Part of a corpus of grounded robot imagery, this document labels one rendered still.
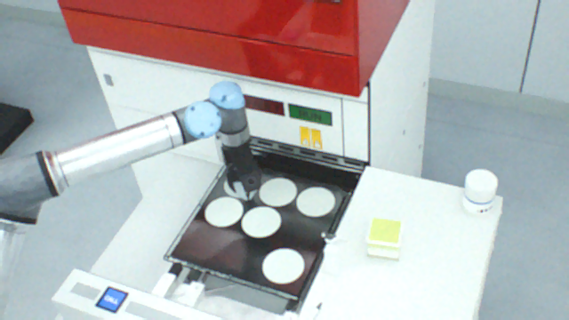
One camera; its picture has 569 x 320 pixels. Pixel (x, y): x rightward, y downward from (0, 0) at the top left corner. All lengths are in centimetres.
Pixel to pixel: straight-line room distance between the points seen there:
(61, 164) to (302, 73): 56
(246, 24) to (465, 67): 196
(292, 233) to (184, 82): 50
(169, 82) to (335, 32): 59
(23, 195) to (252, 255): 58
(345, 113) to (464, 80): 180
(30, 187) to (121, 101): 73
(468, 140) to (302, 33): 187
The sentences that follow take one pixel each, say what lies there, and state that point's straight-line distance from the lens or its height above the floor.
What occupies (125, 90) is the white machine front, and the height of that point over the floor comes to 105.
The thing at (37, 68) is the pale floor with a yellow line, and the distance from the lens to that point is 413.
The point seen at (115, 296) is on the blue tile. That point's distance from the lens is 155.
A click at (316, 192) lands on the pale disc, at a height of 90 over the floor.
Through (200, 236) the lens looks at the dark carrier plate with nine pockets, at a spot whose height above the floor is 90.
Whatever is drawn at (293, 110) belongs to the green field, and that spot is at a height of 110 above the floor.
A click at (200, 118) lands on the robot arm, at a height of 133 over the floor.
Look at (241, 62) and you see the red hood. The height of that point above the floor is 127.
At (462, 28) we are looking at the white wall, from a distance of 318.
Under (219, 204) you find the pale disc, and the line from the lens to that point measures 174.
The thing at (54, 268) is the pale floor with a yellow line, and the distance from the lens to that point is 297.
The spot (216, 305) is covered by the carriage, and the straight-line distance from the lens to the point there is 157.
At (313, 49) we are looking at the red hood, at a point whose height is 134.
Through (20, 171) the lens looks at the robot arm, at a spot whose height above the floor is 135.
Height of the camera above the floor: 218
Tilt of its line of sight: 45 degrees down
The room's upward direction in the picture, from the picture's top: 8 degrees counter-clockwise
